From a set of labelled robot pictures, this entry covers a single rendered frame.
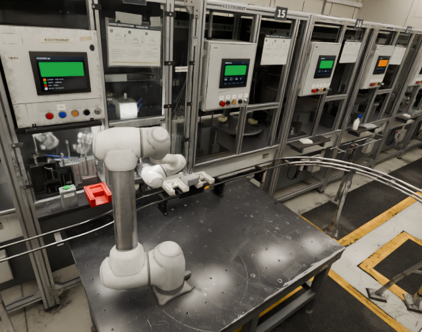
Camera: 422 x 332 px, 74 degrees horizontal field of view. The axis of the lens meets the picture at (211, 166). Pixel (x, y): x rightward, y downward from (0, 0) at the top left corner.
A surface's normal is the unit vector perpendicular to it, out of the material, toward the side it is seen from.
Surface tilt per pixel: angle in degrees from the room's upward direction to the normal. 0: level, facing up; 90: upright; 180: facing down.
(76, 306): 0
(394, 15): 90
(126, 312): 0
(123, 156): 81
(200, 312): 0
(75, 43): 90
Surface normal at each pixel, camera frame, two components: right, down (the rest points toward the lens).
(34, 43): 0.58, 0.43
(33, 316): 0.09, -0.88
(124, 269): 0.23, 0.17
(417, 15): -0.81, 0.21
